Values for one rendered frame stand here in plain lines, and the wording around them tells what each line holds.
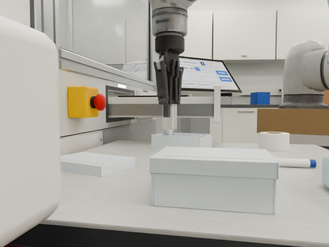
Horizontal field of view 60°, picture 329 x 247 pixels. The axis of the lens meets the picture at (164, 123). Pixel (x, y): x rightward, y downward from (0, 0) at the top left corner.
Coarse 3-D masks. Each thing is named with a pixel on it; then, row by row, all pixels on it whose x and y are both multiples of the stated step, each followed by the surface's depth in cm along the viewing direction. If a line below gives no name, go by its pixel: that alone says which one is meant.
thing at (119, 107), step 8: (112, 104) 87; (120, 104) 86; (128, 104) 86; (136, 104) 86; (144, 104) 85; (152, 104) 85; (160, 104) 84; (184, 104) 83; (192, 104) 82; (200, 104) 82; (208, 104) 81; (112, 112) 87; (120, 112) 87; (128, 112) 86; (136, 112) 86; (144, 112) 85; (152, 112) 85; (160, 112) 84; (184, 112) 83; (192, 112) 82; (200, 112) 82; (208, 112) 82
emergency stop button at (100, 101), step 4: (96, 96) 65; (100, 96) 65; (104, 96) 67; (96, 100) 64; (100, 100) 65; (104, 100) 66; (96, 104) 64; (100, 104) 65; (104, 104) 66; (96, 108) 65; (100, 108) 65; (104, 108) 67
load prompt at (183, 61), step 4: (180, 60) 183; (184, 60) 185; (188, 60) 187; (192, 60) 189; (184, 64) 182; (188, 64) 184; (192, 64) 186; (196, 64) 188; (200, 64) 189; (204, 64) 191; (208, 64) 193
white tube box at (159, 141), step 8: (152, 136) 68; (160, 136) 67; (168, 136) 66; (176, 136) 65; (184, 136) 64; (192, 136) 67; (200, 136) 67; (208, 136) 67; (152, 144) 68; (160, 144) 67; (168, 144) 66; (176, 144) 65; (184, 144) 64; (192, 144) 63; (200, 144) 62; (208, 144) 67
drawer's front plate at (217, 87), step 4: (216, 84) 79; (220, 84) 79; (216, 88) 79; (220, 88) 79; (216, 92) 79; (220, 92) 79; (216, 96) 79; (216, 100) 79; (216, 104) 79; (216, 108) 79; (216, 112) 79; (216, 116) 80; (216, 120) 80
